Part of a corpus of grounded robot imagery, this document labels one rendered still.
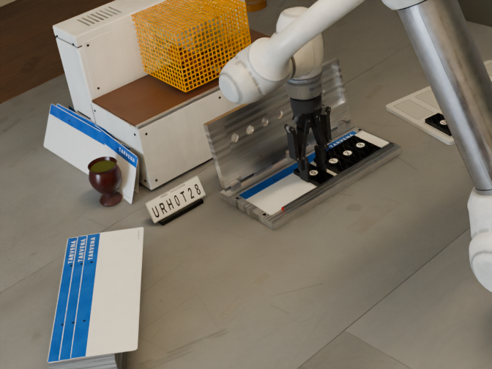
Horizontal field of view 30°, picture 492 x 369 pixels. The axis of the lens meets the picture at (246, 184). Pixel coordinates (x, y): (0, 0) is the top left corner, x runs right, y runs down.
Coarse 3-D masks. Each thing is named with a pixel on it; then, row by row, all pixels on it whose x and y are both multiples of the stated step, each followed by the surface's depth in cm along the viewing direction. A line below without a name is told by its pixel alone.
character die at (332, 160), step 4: (328, 152) 238; (328, 156) 236; (332, 156) 237; (336, 156) 236; (328, 160) 234; (332, 160) 234; (336, 160) 234; (340, 160) 235; (344, 160) 234; (328, 164) 233; (332, 164) 233; (336, 164) 233; (340, 164) 232; (344, 164) 233; (348, 164) 233; (352, 164) 232; (328, 168) 233; (332, 168) 231; (336, 168) 231; (340, 168) 231; (344, 168) 230; (336, 172) 231
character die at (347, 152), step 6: (342, 144) 240; (330, 150) 239; (336, 150) 239; (342, 150) 238; (348, 150) 237; (354, 150) 237; (342, 156) 235; (348, 156) 235; (354, 156) 235; (360, 156) 234; (366, 156) 234; (354, 162) 233
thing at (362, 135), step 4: (360, 132) 244; (364, 132) 244; (360, 136) 242; (364, 136) 242; (368, 136) 242; (372, 136) 241; (368, 140) 240; (372, 140) 240; (376, 140) 240; (380, 140) 239; (376, 144) 238; (380, 144) 238; (384, 144) 237
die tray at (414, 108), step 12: (408, 96) 261; (420, 96) 260; (432, 96) 260; (396, 108) 256; (408, 108) 256; (420, 108) 255; (432, 108) 254; (408, 120) 251; (420, 120) 249; (432, 132) 244
